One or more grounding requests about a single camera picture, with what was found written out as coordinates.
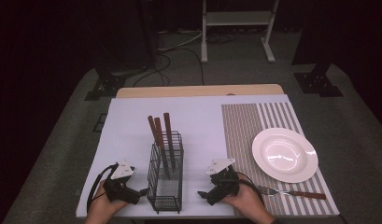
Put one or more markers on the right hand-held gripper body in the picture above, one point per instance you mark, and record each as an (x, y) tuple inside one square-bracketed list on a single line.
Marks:
[(224, 183)]

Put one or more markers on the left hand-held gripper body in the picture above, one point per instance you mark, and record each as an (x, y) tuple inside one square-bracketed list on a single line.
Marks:
[(121, 190)]

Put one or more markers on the person's left hand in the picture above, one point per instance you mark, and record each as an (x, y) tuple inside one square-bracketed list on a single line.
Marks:
[(102, 207)]

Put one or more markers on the person's right hand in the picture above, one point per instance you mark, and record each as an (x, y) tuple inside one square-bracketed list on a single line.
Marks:
[(246, 199)]

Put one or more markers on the striped grey white placemat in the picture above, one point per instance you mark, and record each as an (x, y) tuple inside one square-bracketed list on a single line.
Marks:
[(241, 137)]

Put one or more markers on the brown wooden chopsticks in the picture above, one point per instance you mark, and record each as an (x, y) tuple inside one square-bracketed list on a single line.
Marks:
[(155, 137)]

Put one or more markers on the white table cover sheet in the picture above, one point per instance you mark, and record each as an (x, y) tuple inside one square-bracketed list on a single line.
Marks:
[(129, 130)]

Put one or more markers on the white round plate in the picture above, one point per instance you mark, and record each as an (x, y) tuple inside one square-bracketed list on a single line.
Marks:
[(285, 155)]

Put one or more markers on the dark floor socket box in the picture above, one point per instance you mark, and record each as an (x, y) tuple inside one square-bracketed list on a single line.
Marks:
[(100, 122)]

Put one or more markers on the black stand base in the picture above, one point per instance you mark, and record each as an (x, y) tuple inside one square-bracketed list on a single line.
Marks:
[(107, 85), (318, 83)]

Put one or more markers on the white metal stand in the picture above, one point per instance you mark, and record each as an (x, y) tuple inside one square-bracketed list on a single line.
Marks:
[(238, 18)]

